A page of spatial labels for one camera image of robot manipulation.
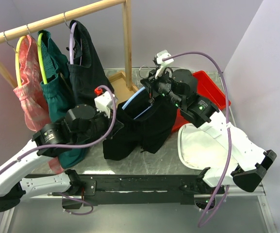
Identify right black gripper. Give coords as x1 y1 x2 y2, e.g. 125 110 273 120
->
140 66 184 110

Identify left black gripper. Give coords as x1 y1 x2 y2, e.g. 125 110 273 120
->
73 104 124 144

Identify light blue hanger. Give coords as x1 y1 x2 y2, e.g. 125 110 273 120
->
121 65 155 120

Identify black shorts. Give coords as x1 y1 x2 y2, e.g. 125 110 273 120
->
103 90 177 161

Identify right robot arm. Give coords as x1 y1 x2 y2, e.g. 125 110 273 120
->
140 69 277 194

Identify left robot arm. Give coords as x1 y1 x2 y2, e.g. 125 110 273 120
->
0 104 123 212

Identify dark green shorts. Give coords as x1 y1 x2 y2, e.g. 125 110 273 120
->
67 20 115 106

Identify teal green shorts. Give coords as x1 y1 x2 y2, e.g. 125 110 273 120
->
37 30 88 169

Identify pink patterned shorts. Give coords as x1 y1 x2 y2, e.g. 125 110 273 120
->
13 34 65 174

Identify lilac hanger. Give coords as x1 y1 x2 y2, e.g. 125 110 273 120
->
69 22 77 64

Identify lime green hanger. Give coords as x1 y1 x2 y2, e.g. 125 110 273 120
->
37 33 48 84

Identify yellow hanger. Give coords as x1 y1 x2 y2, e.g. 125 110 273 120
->
15 36 26 87

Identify red plastic tray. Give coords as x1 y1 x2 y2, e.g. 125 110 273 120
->
171 70 226 133

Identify white perforated laundry basket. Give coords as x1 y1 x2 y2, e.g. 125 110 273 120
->
178 124 228 170

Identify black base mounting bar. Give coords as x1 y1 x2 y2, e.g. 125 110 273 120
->
66 174 214 205

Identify wooden clothes rack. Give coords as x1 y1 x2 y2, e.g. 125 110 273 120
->
0 0 138 92

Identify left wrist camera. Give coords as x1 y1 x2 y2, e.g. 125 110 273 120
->
94 87 118 118

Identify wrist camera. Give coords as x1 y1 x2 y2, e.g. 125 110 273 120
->
153 50 174 79
94 87 118 118

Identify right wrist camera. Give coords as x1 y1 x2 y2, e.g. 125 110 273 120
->
153 50 174 79

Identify aluminium rail frame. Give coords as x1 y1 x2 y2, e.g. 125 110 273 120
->
0 196 276 233

